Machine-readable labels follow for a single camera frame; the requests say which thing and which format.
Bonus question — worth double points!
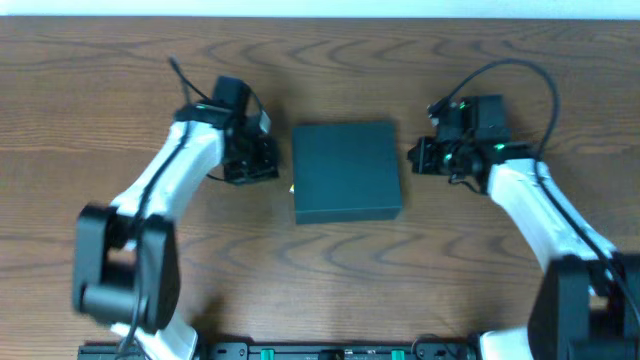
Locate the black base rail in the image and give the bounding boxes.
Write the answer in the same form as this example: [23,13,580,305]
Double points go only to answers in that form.
[75,339,482,360]

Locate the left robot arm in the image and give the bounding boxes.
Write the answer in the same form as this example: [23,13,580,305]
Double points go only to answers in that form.
[71,76,278,359]

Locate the dark green gift box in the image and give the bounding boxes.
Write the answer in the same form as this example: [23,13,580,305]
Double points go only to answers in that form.
[292,121,403,225]

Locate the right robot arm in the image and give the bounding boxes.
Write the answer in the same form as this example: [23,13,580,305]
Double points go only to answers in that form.
[408,95,639,359]

